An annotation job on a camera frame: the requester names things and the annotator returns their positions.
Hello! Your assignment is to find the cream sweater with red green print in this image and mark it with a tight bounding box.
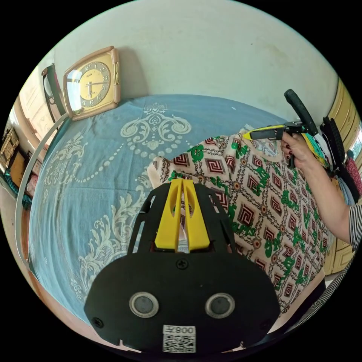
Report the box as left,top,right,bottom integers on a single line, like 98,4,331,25
147,129,332,315

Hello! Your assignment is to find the yellow panelled cupboard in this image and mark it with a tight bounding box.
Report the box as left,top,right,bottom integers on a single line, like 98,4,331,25
323,77,362,276

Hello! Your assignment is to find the person's right forearm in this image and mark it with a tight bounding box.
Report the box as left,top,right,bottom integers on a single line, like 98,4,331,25
297,158,354,244

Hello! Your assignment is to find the bed with blue printed sheet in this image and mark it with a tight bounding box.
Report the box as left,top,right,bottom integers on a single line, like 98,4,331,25
15,93,287,337

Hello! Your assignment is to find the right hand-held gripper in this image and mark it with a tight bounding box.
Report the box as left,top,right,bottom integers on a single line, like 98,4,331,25
242,120,309,170

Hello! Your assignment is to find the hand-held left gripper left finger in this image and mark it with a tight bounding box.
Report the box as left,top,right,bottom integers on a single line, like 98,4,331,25
154,179,183,250

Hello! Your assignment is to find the person's body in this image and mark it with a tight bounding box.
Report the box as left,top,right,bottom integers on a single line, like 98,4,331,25
265,203,362,343

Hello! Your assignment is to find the square pink yellow clock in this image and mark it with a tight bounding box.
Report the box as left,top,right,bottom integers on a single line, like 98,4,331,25
62,46,121,121

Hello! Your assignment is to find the person's right hand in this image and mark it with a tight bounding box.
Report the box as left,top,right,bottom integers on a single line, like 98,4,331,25
280,131,315,171

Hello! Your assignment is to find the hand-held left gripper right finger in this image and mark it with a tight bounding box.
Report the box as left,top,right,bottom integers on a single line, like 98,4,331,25
183,179,211,252

